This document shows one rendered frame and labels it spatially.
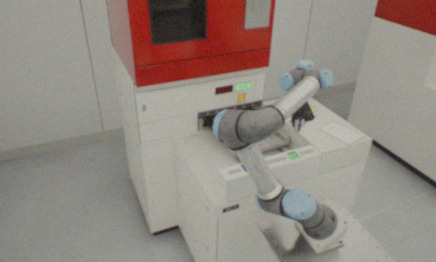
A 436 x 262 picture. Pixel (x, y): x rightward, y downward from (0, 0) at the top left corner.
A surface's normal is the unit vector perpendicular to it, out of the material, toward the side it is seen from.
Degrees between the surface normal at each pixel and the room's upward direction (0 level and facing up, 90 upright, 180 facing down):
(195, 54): 90
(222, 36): 90
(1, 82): 90
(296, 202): 37
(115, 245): 0
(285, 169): 90
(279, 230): 0
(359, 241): 0
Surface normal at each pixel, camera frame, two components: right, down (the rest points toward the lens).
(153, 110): 0.41, 0.48
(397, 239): 0.02, -0.85
